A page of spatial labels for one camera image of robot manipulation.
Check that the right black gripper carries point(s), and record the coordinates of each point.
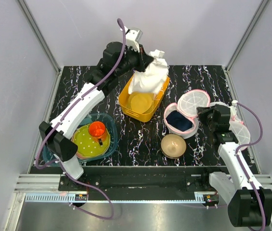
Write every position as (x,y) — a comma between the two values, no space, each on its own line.
(202,112)

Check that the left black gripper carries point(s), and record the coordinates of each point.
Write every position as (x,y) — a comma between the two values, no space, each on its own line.
(144,59)

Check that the white bra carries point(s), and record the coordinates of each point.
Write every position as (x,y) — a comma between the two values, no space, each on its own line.
(154,77)

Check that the white mesh laundry bag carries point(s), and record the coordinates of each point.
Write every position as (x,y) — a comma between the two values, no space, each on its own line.
(187,105)

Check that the navy blue bra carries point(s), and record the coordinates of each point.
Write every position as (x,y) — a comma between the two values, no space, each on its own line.
(178,121)

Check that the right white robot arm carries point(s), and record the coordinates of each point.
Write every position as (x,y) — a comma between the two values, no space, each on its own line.
(249,204)

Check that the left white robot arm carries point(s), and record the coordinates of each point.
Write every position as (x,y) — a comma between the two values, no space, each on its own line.
(118,59)

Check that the flat pink-rimmed mesh bag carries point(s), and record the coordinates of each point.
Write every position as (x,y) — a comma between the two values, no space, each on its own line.
(240,131)

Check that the beige bra in basket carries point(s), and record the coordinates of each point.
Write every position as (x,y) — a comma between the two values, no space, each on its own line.
(142,103)

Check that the yellow plastic basket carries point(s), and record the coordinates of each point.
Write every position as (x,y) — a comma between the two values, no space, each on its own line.
(123,101)

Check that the teal transparent tray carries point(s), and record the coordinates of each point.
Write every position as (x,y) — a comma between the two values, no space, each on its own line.
(111,127)

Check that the orange plastic cup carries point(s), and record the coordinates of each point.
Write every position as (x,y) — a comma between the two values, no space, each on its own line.
(98,131)

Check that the yellow-green dotted plate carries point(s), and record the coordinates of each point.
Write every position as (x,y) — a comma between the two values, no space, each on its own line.
(83,132)

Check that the pink plate under green plate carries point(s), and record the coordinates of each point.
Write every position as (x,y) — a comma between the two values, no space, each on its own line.
(89,148)

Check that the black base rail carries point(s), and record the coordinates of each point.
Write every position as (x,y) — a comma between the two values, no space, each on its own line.
(182,179)

